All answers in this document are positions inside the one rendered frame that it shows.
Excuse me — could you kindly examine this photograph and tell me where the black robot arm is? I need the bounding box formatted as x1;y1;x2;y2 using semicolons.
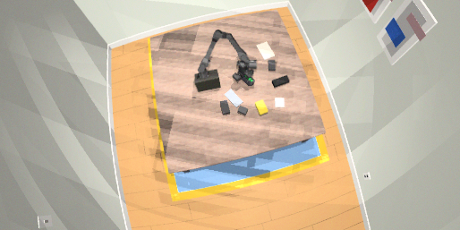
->
198;30;257;79

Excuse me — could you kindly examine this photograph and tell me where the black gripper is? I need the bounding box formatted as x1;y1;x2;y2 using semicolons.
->
233;66;248;81

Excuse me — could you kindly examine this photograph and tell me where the white flat sheet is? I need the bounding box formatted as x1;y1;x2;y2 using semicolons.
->
257;42;275;59

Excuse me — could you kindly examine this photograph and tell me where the yellow block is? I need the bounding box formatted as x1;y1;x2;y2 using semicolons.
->
255;99;268;115

